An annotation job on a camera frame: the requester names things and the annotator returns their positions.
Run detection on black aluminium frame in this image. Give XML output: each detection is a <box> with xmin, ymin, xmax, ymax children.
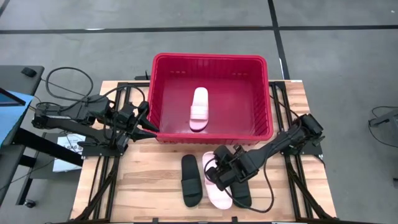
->
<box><xmin>73</xmin><ymin>81</ymin><xmax>150</xmax><ymax>222</ymax></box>
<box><xmin>269</xmin><ymin>80</ymin><xmax>336</xmax><ymax>222</ymax></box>

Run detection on white paper sheet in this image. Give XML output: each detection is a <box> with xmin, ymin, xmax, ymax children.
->
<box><xmin>52</xmin><ymin>133</ymin><xmax>87</xmax><ymax>173</ymax></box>

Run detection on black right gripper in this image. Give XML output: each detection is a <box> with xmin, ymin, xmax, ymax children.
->
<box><xmin>205</xmin><ymin>151</ymin><xmax>259</xmax><ymax>192</ymax></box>

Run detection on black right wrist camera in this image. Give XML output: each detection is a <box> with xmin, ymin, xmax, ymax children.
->
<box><xmin>213</xmin><ymin>144</ymin><xmax>233</xmax><ymax>162</ymax></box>

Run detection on dark tablet screen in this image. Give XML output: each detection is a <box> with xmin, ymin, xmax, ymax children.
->
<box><xmin>0</xmin><ymin>88</ymin><xmax>26</xmax><ymax>107</ymax></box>

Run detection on red plastic bin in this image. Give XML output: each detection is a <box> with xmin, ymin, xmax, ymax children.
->
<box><xmin>142</xmin><ymin>52</ymin><xmax>274</xmax><ymax>146</ymax></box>

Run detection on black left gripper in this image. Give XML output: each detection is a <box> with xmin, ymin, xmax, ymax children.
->
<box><xmin>116</xmin><ymin>100</ymin><xmax>160</xmax><ymax>141</ymax></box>

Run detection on black desk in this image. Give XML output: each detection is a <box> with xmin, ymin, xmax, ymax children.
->
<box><xmin>0</xmin><ymin>65</ymin><xmax>85</xmax><ymax>206</ymax></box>

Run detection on small black antenna device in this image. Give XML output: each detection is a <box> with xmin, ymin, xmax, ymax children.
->
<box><xmin>134</xmin><ymin>70</ymin><xmax>152</xmax><ymax>81</ymax></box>

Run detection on light blue board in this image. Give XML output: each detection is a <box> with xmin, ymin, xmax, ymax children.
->
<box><xmin>0</xmin><ymin>90</ymin><xmax>34</xmax><ymax>147</ymax></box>

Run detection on black slide sandal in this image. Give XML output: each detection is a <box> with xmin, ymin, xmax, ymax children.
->
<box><xmin>229</xmin><ymin>179</ymin><xmax>252</xmax><ymax>208</ymax></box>
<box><xmin>181</xmin><ymin>154</ymin><xmax>203</xmax><ymax>208</ymax></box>

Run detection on pink slide sandal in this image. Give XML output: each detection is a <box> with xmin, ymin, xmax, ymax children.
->
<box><xmin>188</xmin><ymin>86</ymin><xmax>210</xmax><ymax>131</ymax></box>
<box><xmin>201</xmin><ymin>151</ymin><xmax>233</xmax><ymax>210</ymax></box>

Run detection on grey stand with cable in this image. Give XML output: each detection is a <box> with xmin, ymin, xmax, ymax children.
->
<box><xmin>368</xmin><ymin>105</ymin><xmax>398</xmax><ymax>149</ymax></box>

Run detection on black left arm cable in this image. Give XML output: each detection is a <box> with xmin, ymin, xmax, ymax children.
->
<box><xmin>34</xmin><ymin>67</ymin><xmax>147</xmax><ymax>108</ymax></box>

